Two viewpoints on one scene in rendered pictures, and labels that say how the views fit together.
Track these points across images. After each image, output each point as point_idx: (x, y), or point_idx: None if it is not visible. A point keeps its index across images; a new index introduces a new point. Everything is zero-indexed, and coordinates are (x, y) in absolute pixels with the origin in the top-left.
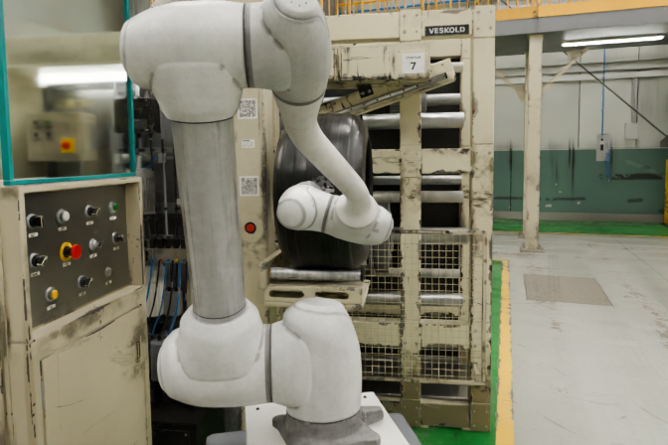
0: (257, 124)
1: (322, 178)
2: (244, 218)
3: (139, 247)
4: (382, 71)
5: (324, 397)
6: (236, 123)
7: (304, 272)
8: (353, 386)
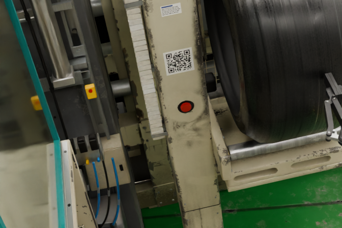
0: None
1: (336, 82)
2: (175, 98)
3: (88, 213)
4: None
5: None
6: None
7: (274, 146)
8: None
